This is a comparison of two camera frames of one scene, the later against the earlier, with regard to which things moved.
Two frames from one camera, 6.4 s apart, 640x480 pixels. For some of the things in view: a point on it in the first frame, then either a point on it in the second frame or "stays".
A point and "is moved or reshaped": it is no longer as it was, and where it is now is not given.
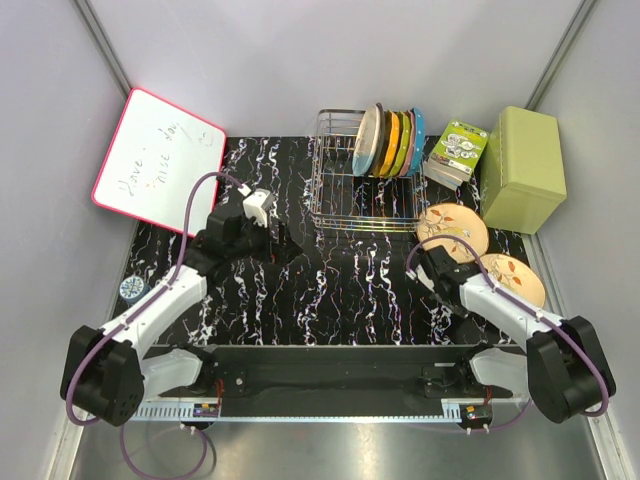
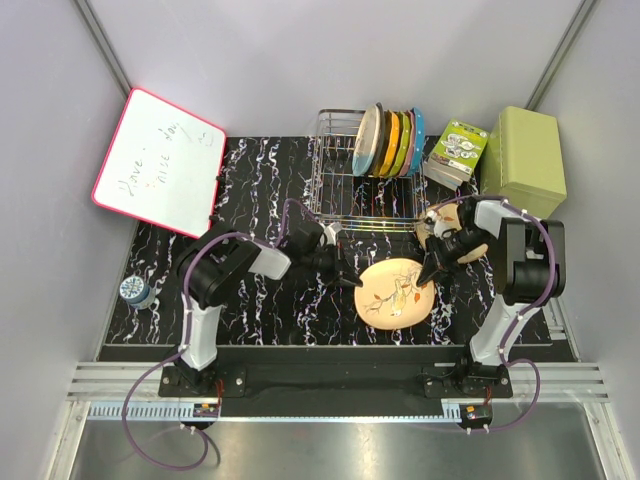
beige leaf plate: (458, 222) stays
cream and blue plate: (366, 141) stays
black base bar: (334, 372) stays
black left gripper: (273, 242) to (335, 263)
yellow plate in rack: (394, 144) stays
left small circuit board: (209, 410) stays
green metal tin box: (522, 176) stays
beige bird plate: (515, 277) is moved or reshaped
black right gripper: (462, 312) to (430, 268)
